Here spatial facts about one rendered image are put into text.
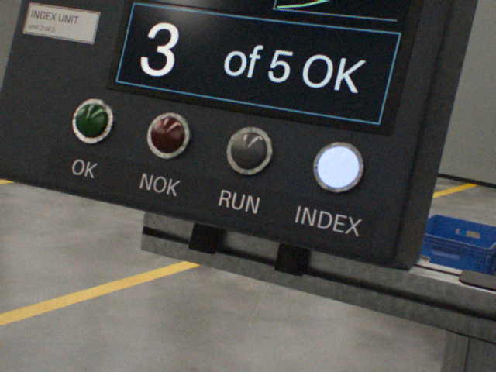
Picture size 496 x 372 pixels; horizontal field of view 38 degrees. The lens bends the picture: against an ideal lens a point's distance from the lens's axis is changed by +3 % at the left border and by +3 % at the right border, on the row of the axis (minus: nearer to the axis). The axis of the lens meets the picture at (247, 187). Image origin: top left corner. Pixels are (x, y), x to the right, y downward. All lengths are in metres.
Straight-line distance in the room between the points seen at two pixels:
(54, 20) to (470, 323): 0.30
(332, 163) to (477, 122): 7.88
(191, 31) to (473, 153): 7.88
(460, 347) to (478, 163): 7.82
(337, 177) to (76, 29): 0.19
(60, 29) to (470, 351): 0.31
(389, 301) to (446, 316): 0.03
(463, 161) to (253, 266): 7.86
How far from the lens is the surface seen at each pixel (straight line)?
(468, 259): 3.69
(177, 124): 0.39
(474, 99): 8.25
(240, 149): 0.37
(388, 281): 0.43
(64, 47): 0.45
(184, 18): 0.42
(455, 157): 8.32
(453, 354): 0.44
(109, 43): 0.44
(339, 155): 0.36
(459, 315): 0.43
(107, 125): 0.42
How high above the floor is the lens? 1.17
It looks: 11 degrees down
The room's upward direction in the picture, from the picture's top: 7 degrees clockwise
